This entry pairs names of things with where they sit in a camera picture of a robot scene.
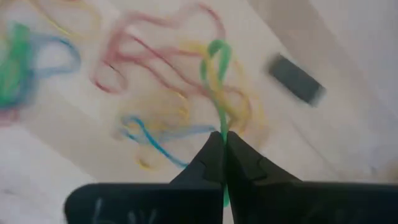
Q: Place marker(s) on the blue rubber band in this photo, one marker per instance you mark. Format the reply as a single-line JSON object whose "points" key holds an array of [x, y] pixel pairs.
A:
{"points": [[152, 141], [73, 53]]}

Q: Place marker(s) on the green rubber band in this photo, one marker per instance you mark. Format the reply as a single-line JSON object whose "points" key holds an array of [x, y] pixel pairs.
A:
{"points": [[224, 59], [12, 68]]}

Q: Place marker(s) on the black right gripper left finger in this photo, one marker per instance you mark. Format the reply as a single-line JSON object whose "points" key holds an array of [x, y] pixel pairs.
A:
{"points": [[211, 168]]}

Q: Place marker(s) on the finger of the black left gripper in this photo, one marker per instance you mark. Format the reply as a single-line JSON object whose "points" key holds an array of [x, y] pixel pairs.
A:
{"points": [[295, 79]]}

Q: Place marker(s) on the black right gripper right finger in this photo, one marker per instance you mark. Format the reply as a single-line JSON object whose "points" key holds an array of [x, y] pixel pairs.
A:
{"points": [[248, 186]]}

